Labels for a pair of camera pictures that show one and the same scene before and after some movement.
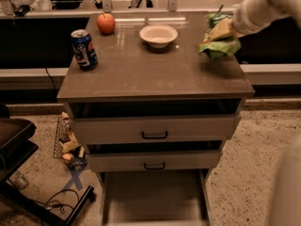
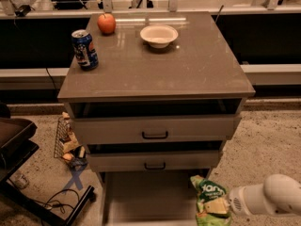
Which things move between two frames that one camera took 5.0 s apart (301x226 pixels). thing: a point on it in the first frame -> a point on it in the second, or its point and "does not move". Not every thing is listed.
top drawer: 132,130 does not move
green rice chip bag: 221,48 -> 205,191
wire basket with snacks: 67,147 does not move
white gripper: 245,20 -> 237,201
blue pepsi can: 85,50 does not move
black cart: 16,146 does not move
